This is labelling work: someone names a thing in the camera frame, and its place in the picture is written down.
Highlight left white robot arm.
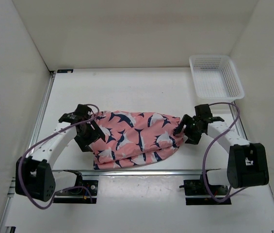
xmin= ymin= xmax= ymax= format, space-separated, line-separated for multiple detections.
xmin=15 ymin=104 xmax=105 ymax=210

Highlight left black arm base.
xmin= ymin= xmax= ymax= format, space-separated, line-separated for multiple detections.
xmin=53 ymin=170 xmax=98 ymax=204

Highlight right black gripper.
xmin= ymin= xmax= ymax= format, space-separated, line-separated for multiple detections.
xmin=174 ymin=114 xmax=204 ymax=145

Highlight pink shark print shorts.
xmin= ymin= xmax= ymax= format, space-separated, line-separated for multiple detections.
xmin=90 ymin=111 xmax=184 ymax=170

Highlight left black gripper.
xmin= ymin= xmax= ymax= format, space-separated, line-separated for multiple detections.
xmin=74 ymin=120 xmax=105 ymax=152

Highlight white perforated plastic basket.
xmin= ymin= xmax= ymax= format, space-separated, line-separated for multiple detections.
xmin=189 ymin=55 xmax=244 ymax=103

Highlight aluminium frame rail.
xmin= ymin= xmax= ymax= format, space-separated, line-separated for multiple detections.
xmin=53 ymin=169 xmax=228 ymax=177

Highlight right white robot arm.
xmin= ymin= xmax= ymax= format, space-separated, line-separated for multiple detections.
xmin=173 ymin=104 xmax=269 ymax=194

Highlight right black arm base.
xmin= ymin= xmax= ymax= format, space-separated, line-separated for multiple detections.
xmin=179 ymin=175 xmax=232 ymax=206

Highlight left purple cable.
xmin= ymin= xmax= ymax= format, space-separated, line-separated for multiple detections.
xmin=17 ymin=103 xmax=102 ymax=209

